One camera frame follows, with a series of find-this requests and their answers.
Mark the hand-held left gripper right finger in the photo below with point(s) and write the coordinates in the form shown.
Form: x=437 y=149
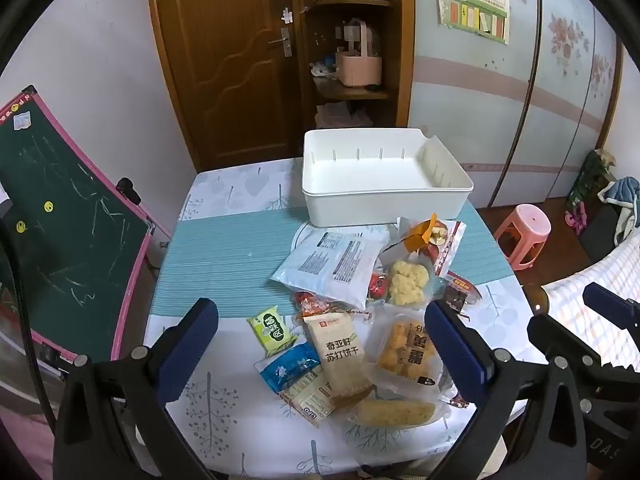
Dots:
x=457 y=352

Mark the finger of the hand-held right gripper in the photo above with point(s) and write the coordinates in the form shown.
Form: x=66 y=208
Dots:
x=607 y=305
x=555 y=335

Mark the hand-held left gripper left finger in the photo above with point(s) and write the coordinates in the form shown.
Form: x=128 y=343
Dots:
x=187 y=345

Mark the yellow fried balls packet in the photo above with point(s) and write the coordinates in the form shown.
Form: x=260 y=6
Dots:
x=405 y=350

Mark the brown cake red wrapper packet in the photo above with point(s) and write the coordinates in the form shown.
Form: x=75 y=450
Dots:
x=457 y=295

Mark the small green packet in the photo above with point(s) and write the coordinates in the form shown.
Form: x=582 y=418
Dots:
x=270 y=330

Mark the clear packet of pale puffs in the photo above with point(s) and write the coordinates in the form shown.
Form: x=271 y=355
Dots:
x=410 y=282

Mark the long yellow roll packet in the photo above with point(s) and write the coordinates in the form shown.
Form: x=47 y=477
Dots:
x=395 y=411

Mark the small blue packet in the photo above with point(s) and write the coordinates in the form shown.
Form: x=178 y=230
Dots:
x=287 y=367

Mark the small red round packet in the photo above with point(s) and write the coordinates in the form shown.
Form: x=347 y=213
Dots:
x=377 y=286

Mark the red white apple print packet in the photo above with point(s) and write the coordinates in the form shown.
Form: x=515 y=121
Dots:
x=445 y=247

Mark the beige cracker packet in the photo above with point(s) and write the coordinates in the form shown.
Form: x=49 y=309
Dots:
x=337 y=355

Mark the orange corn print packet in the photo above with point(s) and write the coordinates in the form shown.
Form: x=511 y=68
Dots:
x=417 y=237

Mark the red orange clear packet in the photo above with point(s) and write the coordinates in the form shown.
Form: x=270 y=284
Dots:
x=310 y=305

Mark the white striped cracker packet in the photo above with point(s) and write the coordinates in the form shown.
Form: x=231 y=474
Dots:
x=307 y=402

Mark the white plastic bin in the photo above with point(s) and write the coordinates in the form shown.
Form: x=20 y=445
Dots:
x=385 y=180

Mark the checked white blanket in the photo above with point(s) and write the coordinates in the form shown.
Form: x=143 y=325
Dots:
x=570 y=295

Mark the pile of clothes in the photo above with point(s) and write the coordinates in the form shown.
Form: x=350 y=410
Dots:
x=607 y=200

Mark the pink plastic stool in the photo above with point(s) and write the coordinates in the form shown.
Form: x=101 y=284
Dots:
x=525 y=227

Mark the black clip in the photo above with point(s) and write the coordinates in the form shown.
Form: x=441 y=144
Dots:
x=128 y=190

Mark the pink cloth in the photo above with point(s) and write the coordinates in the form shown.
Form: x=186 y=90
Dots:
x=20 y=440

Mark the floral wardrobe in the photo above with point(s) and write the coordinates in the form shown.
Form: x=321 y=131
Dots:
x=525 y=110

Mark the wooden corner shelf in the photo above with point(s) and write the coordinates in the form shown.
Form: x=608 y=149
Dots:
x=350 y=105

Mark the brown wooden door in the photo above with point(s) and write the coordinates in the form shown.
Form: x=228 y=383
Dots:
x=225 y=60

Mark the pink basket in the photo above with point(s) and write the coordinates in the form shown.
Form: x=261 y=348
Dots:
x=357 y=67

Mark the brown wooden bed post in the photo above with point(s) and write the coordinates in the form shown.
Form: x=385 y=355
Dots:
x=537 y=304

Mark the green chalkboard with pink frame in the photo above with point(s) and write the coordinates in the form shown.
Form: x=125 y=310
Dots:
x=60 y=220

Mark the wall poster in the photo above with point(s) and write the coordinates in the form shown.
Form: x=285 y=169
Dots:
x=472 y=5

